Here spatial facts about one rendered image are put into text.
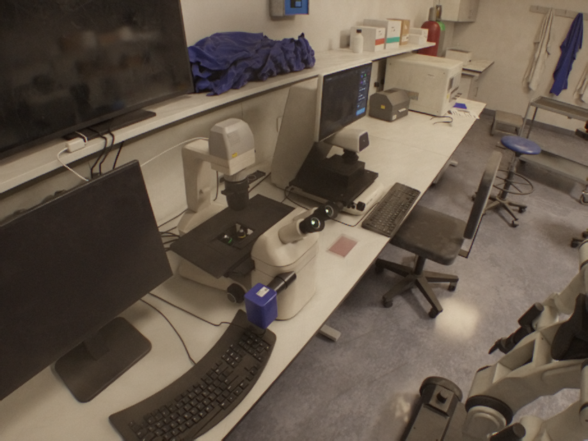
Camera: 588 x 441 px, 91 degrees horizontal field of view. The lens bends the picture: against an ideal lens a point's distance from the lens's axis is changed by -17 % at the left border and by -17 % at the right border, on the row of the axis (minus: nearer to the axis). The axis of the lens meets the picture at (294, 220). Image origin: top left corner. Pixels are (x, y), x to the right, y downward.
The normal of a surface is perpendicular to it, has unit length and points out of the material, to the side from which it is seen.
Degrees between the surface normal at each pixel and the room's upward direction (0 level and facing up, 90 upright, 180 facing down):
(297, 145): 90
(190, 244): 0
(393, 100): 45
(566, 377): 90
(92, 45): 86
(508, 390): 90
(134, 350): 0
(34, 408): 0
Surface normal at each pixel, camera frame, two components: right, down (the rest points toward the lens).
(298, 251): 0.62, -0.27
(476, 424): -0.58, 0.46
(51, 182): 0.81, 0.33
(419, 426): 0.00, -0.82
